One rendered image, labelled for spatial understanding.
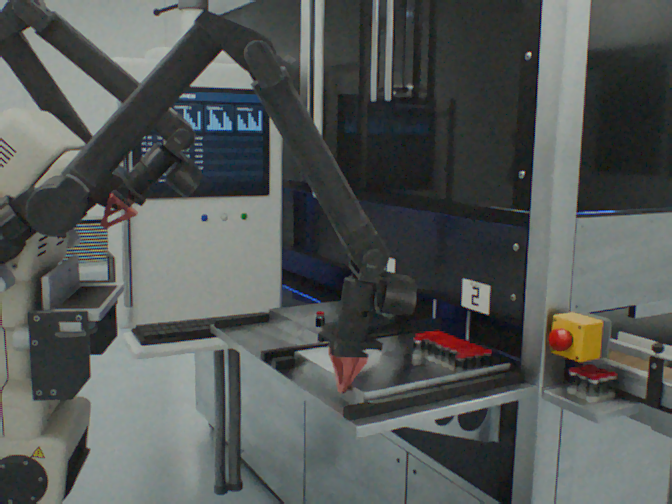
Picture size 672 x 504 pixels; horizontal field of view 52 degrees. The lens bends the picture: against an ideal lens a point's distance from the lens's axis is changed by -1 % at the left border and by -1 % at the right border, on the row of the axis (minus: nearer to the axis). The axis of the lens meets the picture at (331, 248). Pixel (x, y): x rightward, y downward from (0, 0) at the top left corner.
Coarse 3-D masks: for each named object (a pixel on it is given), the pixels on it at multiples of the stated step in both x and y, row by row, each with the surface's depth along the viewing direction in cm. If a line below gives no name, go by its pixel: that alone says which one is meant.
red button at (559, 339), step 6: (558, 330) 122; (564, 330) 122; (552, 336) 122; (558, 336) 121; (564, 336) 121; (570, 336) 121; (552, 342) 122; (558, 342) 121; (564, 342) 121; (570, 342) 121; (552, 348) 123; (558, 348) 122; (564, 348) 121
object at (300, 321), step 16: (320, 304) 181; (336, 304) 183; (272, 320) 173; (288, 320) 165; (304, 320) 176; (336, 320) 177; (384, 320) 177; (400, 320) 178; (432, 320) 167; (304, 336) 158
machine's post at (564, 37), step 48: (576, 0) 120; (576, 48) 122; (576, 96) 124; (576, 144) 125; (576, 192) 127; (528, 288) 132; (528, 336) 132; (528, 384) 133; (528, 432) 134; (528, 480) 135
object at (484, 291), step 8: (464, 280) 147; (464, 288) 148; (480, 288) 143; (488, 288) 141; (464, 296) 148; (480, 296) 143; (488, 296) 141; (464, 304) 148; (480, 304) 144; (488, 304) 141; (488, 312) 142
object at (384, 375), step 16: (400, 336) 153; (304, 352) 141; (320, 352) 143; (368, 352) 149; (384, 352) 151; (400, 352) 151; (304, 368) 136; (320, 368) 131; (368, 368) 140; (384, 368) 140; (400, 368) 141; (416, 368) 141; (432, 368) 141; (480, 368) 131; (496, 368) 133; (320, 384) 131; (336, 384) 126; (352, 384) 131; (368, 384) 131; (384, 384) 131; (400, 384) 131; (416, 384) 123; (432, 384) 125; (448, 384) 127; (352, 400) 121; (368, 400) 118
